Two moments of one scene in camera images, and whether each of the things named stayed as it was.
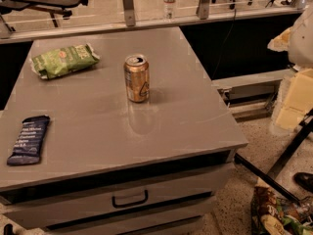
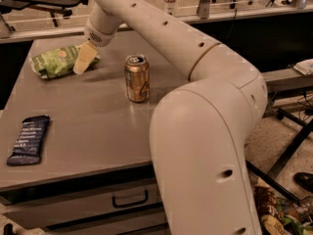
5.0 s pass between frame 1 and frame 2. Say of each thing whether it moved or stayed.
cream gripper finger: moved
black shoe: stayed
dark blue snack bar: stayed
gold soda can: stayed
